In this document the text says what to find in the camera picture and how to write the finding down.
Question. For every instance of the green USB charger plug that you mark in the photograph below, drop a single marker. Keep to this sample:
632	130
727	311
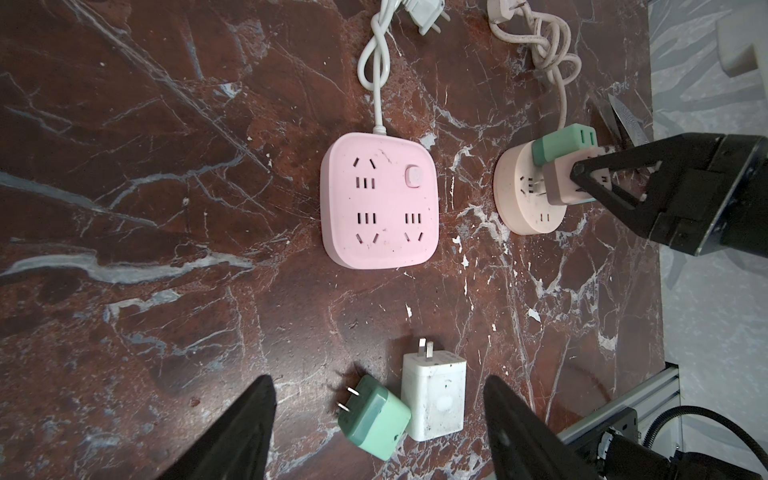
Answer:
562	142

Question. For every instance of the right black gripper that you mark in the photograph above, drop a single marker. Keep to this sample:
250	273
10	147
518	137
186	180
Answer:
709	192

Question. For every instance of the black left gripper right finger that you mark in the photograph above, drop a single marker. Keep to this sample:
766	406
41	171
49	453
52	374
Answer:
521	444

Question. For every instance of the white USB charger plug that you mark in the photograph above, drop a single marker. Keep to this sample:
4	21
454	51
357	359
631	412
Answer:
433	387

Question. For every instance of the beige round power strip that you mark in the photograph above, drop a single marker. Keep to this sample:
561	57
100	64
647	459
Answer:
519	189

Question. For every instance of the light green charger plug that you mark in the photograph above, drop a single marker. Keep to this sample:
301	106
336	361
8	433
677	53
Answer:
373	418

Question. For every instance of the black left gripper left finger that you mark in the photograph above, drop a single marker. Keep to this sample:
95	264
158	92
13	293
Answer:
235	446

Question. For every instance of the silver metal garden trowel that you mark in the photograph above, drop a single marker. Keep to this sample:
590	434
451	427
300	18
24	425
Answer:
629	128

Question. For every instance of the pink square power strip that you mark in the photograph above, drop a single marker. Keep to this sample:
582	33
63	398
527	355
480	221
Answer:
378	193

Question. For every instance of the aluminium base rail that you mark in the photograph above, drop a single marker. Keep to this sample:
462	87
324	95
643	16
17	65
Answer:
649	400

